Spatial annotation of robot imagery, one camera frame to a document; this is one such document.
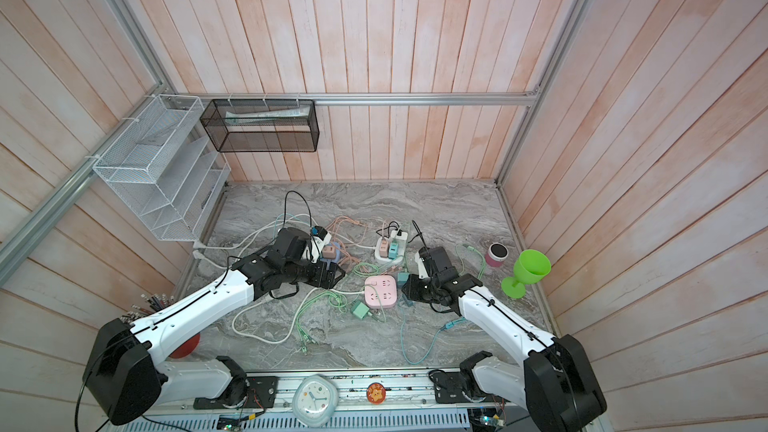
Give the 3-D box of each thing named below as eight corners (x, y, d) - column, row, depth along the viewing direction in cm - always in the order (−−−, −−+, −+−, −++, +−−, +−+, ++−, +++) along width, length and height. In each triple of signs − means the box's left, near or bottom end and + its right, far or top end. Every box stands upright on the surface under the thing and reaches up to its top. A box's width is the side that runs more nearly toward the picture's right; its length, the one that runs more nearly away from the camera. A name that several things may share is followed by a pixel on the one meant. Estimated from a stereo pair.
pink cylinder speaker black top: (487, 267, 98) (492, 258, 94) (482, 251, 102) (487, 242, 97) (504, 267, 98) (510, 258, 94) (499, 251, 102) (505, 242, 97)
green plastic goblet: (502, 299, 91) (522, 275, 78) (495, 276, 96) (513, 249, 83) (531, 299, 91) (555, 275, 78) (522, 275, 96) (544, 249, 83)
